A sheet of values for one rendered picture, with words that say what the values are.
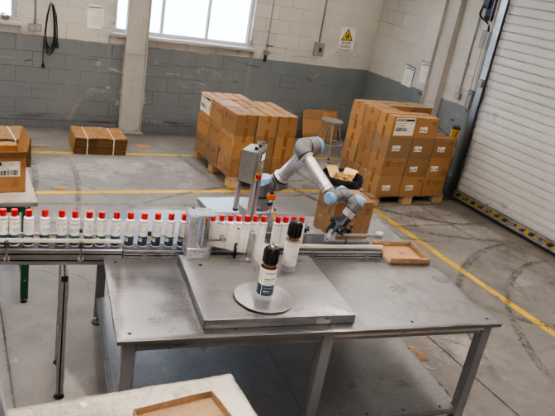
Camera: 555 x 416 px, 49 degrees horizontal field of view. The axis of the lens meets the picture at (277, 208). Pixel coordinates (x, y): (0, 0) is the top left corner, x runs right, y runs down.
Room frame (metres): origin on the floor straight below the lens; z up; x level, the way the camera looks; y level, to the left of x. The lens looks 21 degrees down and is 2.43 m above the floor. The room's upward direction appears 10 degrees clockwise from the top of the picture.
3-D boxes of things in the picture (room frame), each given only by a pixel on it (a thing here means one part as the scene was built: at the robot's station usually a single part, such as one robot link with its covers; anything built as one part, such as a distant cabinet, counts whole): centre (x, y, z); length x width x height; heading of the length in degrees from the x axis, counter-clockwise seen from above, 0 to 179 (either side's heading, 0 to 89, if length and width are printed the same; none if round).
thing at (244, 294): (2.77, -0.01, 0.89); 0.31 x 0.31 x 0.01
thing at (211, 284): (2.93, 0.00, 0.86); 0.80 x 0.67 x 0.05; 113
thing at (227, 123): (7.46, 0.58, 0.45); 1.20 x 0.84 x 0.89; 32
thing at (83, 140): (7.39, 2.39, 0.11); 0.65 x 0.54 x 0.22; 117
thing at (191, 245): (3.14, 0.41, 1.01); 0.14 x 0.13 x 0.26; 113
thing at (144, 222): (3.11, 0.72, 0.98); 0.05 x 0.05 x 0.20
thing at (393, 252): (3.77, -0.86, 0.85); 0.30 x 0.26 x 0.04; 113
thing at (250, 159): (3.42, 0.19, 1.38); 0.17 x 0.10 x 0.19; 168
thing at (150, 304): (3.34, -0.10, 0.82); 2.10 x 1.50 x 0.02; 113
